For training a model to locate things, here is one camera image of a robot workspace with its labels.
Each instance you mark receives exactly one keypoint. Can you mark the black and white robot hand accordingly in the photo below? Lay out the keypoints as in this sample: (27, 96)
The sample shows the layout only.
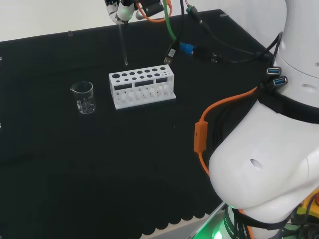
(123, 11)

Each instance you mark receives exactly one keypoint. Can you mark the clear glass rod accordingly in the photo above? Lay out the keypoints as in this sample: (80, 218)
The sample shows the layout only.
(123, 47)

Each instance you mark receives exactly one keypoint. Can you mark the white test tube rack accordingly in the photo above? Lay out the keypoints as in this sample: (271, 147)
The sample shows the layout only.
(142, 99)

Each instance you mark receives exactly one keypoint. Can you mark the clear glass beaker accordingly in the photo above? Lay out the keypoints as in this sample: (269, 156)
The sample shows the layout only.
(86, 104)

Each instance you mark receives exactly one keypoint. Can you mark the black USB plug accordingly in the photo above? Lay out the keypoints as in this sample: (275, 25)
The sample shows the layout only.
(171, 53)

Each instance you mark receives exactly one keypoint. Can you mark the green terminal plug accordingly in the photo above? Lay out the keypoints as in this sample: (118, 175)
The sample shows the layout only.
(192, 10)

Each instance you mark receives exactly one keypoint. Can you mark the black bench cloth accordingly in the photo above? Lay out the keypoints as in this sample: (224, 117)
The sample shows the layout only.
(99, 161)

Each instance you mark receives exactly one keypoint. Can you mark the blue-insert USB connector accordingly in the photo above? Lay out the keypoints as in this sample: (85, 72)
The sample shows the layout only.
(274, 70)
(280, 81)

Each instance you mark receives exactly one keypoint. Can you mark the yellow stop button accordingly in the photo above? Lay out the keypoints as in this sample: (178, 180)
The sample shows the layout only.
(310, 205)

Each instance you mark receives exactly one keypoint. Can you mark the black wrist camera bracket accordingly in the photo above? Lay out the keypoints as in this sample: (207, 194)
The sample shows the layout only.
(152, 7)

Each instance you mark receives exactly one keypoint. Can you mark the grey metal base plate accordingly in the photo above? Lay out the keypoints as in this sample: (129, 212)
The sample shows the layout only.
(211, 224)

